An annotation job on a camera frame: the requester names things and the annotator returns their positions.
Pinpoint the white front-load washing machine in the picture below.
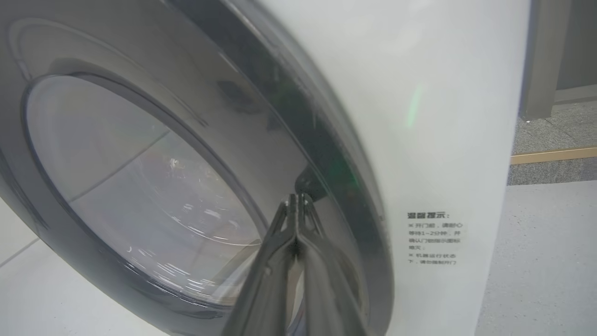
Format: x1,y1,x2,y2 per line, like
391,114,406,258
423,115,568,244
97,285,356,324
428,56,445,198
257,0,531,336

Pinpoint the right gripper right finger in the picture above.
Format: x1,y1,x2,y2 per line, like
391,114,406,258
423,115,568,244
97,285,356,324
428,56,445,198
297,192,369,336

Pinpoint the grey metal post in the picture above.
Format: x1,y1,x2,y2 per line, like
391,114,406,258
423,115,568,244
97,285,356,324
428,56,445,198
519,0,572,121

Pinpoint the black round glass washer door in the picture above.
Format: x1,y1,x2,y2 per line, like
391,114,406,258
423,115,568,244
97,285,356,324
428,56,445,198
0,0,395,336

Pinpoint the wooden floor strip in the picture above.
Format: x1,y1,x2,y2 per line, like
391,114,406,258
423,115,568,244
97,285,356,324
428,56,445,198
510,147,597,165

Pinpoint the black printed text label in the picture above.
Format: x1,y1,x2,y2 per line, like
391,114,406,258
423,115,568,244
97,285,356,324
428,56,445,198
407,211,465,266

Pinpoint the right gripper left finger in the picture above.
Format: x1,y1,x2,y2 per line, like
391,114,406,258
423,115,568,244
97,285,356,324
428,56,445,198
222,194,299,336

